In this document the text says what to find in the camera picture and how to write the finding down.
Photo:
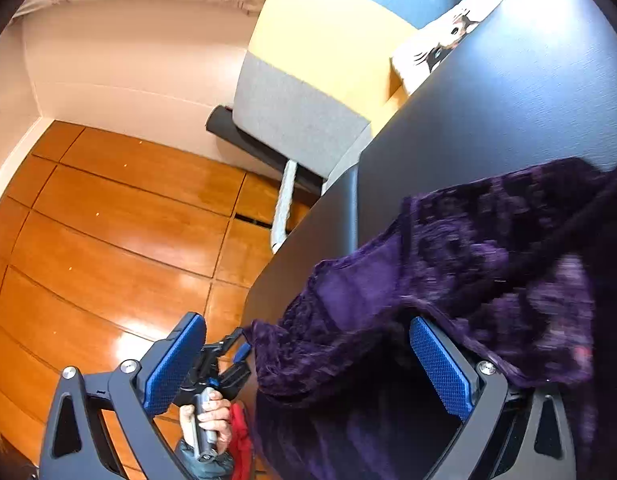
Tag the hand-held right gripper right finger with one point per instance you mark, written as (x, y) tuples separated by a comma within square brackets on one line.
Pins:
[(441, 375)]

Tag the purple velvet embroidered garment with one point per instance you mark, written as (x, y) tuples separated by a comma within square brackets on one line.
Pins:
[(438, 260)]

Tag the grey yellow blue sofa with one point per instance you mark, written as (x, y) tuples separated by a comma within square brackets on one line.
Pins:
[(308, 90)]

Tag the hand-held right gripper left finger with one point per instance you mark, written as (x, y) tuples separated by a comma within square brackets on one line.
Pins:
[(173, 370)]

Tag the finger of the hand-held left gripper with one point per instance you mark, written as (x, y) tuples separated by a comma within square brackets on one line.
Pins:
[(232, 339), (242, 353)]

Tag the red cloth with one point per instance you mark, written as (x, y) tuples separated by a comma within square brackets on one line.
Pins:
[(242, 440)]

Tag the person's left hand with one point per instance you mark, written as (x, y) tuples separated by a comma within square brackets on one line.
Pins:
[(219, 420)]

